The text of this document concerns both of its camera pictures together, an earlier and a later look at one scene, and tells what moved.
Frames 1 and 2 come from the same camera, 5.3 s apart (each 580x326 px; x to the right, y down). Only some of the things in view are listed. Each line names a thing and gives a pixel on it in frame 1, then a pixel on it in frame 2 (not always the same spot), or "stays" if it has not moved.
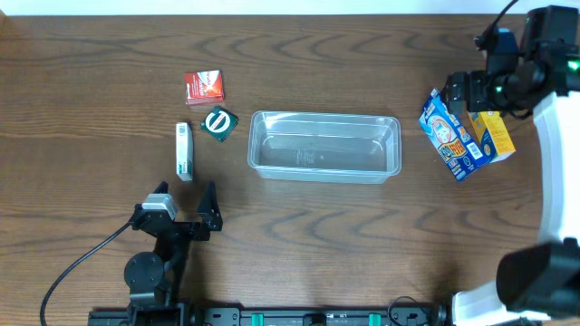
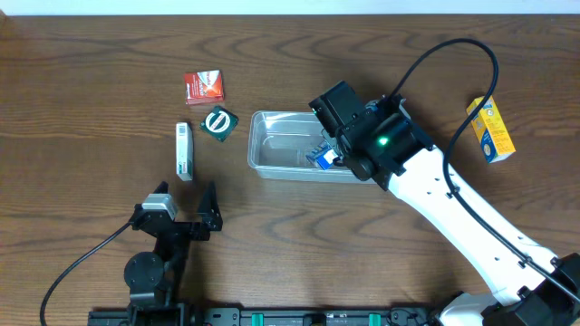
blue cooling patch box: x=463 y=154 -> x=322 y=156
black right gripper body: x=456 y=91 -> x=341 y=151
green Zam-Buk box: x=218 y=123 stays
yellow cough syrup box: x=492 y=134 stays
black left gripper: x=211 y=218 stays
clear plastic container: x=324 y=146 stays
